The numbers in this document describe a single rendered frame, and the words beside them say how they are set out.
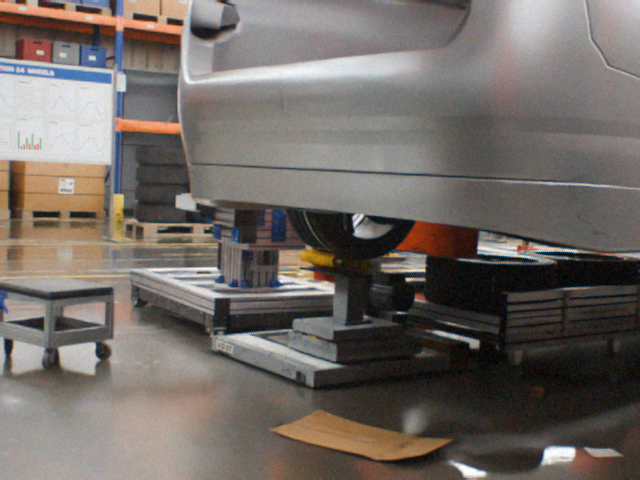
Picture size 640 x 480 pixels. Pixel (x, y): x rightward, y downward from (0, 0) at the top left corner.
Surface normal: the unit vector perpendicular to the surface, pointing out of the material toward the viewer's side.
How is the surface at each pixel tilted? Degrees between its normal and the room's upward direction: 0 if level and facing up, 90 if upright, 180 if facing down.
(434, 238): 90
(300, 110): 98
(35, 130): 90
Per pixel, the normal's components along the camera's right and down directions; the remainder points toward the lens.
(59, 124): 0.52, 0.10
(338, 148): -0.76, 0.35
